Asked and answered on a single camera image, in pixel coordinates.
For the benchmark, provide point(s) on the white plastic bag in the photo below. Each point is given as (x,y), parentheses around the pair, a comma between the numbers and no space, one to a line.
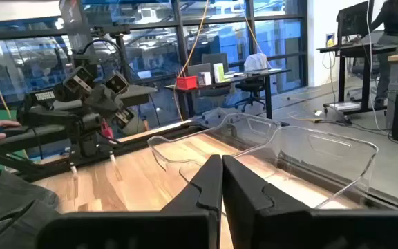
(256,62)

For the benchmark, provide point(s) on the red storage box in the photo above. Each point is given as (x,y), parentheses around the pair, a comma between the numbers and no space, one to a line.
(186,83)

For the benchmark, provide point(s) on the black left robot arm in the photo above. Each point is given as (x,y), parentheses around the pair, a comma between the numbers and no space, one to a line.
(54,115)

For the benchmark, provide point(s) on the person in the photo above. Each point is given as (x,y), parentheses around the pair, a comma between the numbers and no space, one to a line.
(397,20)

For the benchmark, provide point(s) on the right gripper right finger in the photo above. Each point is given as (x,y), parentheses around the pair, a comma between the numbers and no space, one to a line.
(289,231)

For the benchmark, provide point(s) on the black computer monitor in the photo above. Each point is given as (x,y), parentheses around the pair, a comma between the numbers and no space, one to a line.
(354,20)

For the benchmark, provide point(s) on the black office chair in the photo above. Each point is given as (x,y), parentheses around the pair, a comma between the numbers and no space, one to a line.
(252,91)

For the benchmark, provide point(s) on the grey laptop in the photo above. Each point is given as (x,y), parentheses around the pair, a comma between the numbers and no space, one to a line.
(206,65)

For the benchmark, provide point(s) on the black standing desk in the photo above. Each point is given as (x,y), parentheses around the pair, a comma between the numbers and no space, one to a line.
(358,50)

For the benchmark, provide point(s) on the clear plastic bin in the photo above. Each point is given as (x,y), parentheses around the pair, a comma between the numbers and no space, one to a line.
(254,126)
(330,152)

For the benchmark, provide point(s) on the green and white box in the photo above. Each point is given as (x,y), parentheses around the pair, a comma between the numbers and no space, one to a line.
(219,72)

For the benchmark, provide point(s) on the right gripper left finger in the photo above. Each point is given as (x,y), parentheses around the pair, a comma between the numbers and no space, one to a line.
(185,228)

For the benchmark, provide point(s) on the white small box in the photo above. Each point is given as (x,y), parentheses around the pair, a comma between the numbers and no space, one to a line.
(206,78)

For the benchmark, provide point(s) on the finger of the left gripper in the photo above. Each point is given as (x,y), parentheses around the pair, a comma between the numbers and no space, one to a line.
(116,84)
(78,81)

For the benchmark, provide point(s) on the black computer mouse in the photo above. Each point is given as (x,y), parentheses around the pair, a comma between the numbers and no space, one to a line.
(3,130)

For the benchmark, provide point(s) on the dark operator desk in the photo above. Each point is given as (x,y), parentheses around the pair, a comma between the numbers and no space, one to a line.
(43,133)

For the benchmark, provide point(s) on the black office desk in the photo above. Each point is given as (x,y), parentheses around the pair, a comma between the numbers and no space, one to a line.
(254,74)

